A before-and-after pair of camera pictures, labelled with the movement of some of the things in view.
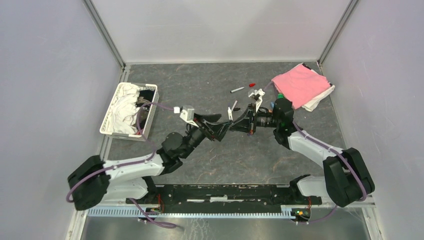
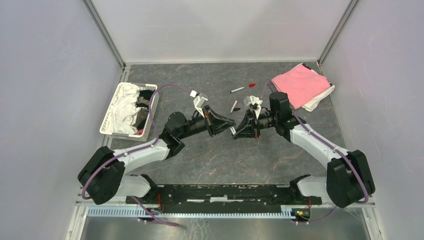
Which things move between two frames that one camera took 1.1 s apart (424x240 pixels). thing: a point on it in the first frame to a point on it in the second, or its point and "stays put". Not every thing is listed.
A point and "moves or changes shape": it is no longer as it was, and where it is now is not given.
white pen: x=237 y=89 stays put
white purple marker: x=229 y=112 moves or changes shape
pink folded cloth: x=299 y=84 stays put
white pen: x=235 y=104 stays put
